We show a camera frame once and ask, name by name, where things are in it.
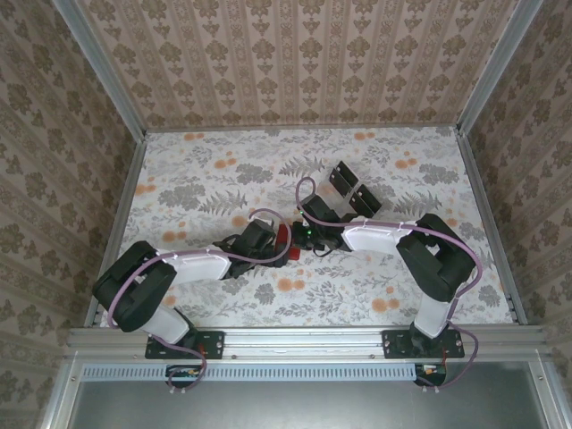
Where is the aluminium frame bar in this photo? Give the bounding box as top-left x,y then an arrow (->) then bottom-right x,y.
38,357 -> 85,429
528,359 -> 572,429

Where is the aluminium extrusion rail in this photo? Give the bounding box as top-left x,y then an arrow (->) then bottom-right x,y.
64,325 -> 551,362

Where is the white slotted cable duct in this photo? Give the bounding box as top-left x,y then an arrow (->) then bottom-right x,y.
81,361 -> 448,382

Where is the small black controller board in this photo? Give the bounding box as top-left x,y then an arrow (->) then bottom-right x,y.
413,362 -> 448,388
164,364 -> 202,388

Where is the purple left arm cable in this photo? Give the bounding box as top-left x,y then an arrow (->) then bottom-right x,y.
105,208 -> 290,397

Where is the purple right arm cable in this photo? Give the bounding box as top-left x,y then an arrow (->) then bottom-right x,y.
294,176 -> 484,394

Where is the grey metal panel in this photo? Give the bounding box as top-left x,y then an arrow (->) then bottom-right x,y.
66,379 -> 544,429

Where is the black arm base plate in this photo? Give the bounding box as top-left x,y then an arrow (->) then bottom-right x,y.
145,330 -> 225,361
382,329 -> 466,360

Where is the black VIP card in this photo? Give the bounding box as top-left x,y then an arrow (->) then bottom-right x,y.
350,190 -> 379,215
328,168 -> 354,197
356,183 -> 384,211
332,160 -> 358,187

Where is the aluminium table edge rail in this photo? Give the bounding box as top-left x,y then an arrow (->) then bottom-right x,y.
142,124 -> 461,134
84,131 -> 148,332
454,127 -> 526,327

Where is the clear acrylic card stand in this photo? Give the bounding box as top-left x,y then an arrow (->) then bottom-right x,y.
312,159 -> 384,224

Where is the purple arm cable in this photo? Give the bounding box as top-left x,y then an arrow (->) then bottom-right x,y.
294,176 -> 484,394
105,208 -> 290,397

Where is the red framed grey card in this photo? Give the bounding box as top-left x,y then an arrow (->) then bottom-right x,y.
275,223 -> 301,264

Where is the aluminium frame post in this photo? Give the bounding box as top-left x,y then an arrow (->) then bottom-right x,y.
454,0 -> 545,138
52,0 -> 148,142

